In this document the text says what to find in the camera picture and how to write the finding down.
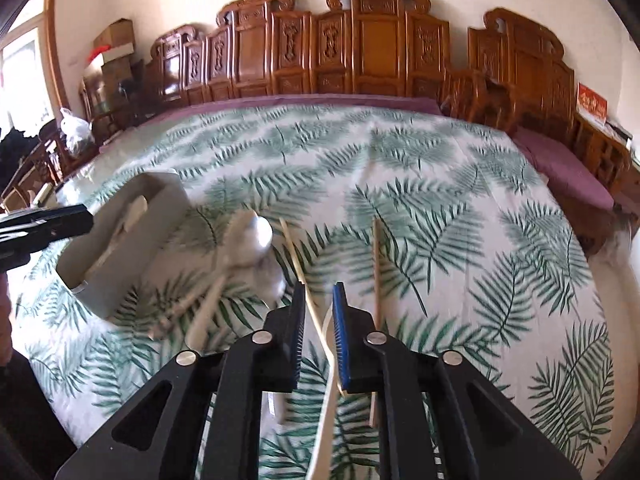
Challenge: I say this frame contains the left hand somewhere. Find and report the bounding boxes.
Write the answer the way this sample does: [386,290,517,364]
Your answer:
[0,273,13,367]

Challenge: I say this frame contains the wooden chair left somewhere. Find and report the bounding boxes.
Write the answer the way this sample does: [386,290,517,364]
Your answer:
[1,119,70,212]

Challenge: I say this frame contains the steel spoon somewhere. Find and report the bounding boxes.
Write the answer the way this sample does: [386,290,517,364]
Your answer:
[148,209,273,339]

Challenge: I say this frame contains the grey rectangular tray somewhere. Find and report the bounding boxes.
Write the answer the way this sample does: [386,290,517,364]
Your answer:
[56,171,190,318]

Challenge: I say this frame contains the white plastic bag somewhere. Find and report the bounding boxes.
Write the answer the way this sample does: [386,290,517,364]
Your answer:
[60,107,94,157]

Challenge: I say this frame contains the wooden framed window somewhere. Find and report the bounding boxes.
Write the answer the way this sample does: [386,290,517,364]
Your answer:
[1,0,68,136]

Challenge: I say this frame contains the fern leaf tablecloth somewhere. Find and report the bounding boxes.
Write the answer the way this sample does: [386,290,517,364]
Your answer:
[9,105,615,479]

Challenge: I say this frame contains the purple sofa cushion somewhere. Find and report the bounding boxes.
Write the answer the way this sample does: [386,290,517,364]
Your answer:
[98,93,444,154]

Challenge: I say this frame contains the stacked cardboard boxes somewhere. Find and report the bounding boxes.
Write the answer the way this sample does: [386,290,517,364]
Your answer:
[82,18,136,114]

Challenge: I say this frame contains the purple armchair cushion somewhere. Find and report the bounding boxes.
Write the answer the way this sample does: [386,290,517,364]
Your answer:
[512,127,614,210]

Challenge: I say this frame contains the carved wooden sofa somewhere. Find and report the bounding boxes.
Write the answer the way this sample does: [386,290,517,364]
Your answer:
[143,0,451,108]

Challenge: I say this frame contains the carved wooden armchair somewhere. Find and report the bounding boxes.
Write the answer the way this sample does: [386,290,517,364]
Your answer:
[444,8,630,255]

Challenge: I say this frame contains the red card box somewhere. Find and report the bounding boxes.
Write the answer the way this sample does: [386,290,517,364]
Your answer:
[577,82,608,127]

